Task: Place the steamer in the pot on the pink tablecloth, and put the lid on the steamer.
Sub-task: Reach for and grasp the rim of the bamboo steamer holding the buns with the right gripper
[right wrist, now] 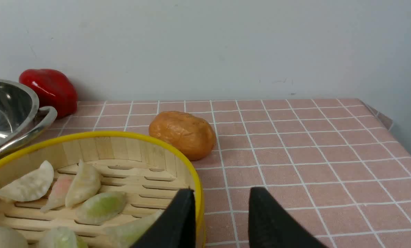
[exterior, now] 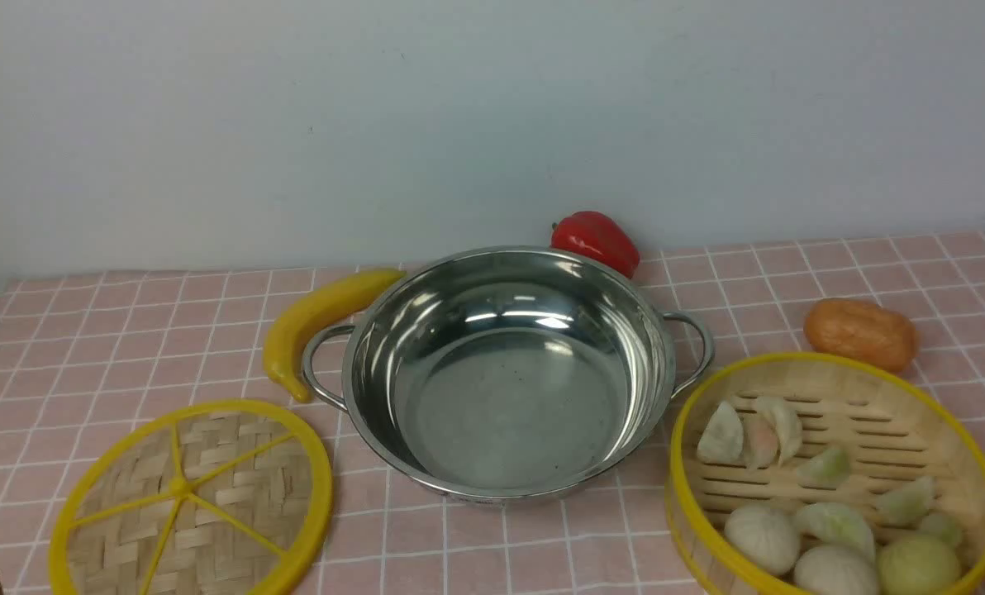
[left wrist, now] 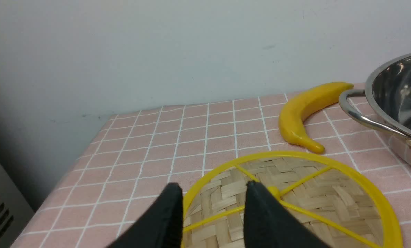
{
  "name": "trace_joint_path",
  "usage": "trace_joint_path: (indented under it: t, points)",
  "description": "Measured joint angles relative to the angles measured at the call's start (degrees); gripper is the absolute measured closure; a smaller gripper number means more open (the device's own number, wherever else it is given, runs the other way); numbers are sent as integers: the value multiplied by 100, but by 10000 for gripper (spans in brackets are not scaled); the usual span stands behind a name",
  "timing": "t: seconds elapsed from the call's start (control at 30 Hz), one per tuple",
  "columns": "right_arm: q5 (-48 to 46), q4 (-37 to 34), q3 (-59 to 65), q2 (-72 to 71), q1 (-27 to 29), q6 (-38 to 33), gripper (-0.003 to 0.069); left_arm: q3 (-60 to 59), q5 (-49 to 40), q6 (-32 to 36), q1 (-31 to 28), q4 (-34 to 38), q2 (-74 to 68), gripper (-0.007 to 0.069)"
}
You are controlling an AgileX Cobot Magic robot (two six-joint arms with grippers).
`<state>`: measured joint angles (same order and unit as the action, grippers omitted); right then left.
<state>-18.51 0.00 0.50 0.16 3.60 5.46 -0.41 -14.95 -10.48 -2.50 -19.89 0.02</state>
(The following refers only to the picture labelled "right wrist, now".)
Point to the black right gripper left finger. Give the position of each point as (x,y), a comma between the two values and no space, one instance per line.
(176,227)

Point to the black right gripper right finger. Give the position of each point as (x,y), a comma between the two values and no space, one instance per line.
(271,226)

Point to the yellow bamboo steamer basket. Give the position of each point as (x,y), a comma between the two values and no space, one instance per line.
(148,170)

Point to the stainless steel pot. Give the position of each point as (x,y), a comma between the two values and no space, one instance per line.
(22,119)

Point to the light green dumpling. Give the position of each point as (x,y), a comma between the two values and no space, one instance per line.
(125,235)

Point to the pink checkered tablecloth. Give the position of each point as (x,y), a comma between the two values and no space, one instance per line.
(331,163)

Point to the brown potato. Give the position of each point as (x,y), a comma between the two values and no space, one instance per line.
(191,135)

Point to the pale yellow dumpling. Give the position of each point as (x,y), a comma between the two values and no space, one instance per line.
(84,185)

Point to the green round bun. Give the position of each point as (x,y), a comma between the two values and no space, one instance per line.
(61,237)

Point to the pink dumpling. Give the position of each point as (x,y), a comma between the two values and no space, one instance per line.
(58,193)

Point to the white dumpling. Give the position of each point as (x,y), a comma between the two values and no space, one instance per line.
(30,187)

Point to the white round bun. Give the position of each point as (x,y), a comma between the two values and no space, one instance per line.
(10,238)

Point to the red bell pepper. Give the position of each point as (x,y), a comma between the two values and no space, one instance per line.
(53,88)

